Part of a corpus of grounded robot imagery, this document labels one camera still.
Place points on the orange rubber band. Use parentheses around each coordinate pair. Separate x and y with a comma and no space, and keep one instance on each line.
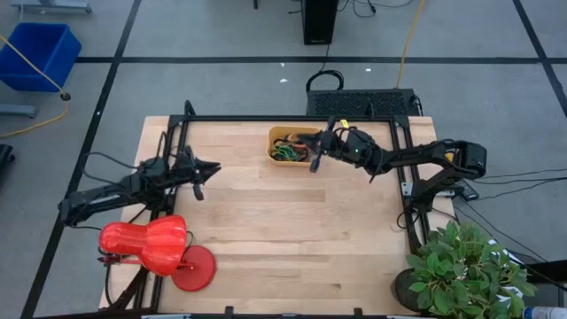
(296,144)

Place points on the green potted plant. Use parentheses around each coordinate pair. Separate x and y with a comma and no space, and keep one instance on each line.
(465,266)

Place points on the black computer tower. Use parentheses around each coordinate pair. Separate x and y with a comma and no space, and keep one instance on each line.
(319,22)

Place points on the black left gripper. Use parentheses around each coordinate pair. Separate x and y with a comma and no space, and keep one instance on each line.
(186,170)

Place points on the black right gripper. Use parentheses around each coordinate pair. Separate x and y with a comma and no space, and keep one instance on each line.
(354,146)

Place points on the black perforated metal case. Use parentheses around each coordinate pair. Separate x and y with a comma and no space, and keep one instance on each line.
(354,103)

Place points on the yellow plug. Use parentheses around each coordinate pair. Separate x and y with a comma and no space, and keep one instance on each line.
(449,156)

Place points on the black rubber band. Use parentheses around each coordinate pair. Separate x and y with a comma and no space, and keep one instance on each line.
(278,142)

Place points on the clear plastic bottle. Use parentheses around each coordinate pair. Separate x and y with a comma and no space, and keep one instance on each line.
(547,313)

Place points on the red desk lamp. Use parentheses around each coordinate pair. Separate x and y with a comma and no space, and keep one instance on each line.
(150,243)

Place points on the yellow plastic bin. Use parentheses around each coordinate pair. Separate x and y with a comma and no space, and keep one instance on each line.
(283,130)

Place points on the grey metal furniture base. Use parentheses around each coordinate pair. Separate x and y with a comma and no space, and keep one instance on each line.
(53,6)

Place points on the blue plastic floor bin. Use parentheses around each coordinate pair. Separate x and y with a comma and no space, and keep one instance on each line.
(40,55)

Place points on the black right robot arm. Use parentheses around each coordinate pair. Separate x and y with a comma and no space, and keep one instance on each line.
(425,153)

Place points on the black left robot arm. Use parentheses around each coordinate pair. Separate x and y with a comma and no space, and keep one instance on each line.
(97,197)

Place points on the white metal bracket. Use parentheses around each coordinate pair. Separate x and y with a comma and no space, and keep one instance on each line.
(407,189)

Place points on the black round floor weight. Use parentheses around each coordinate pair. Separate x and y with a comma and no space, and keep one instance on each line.
(65,95)

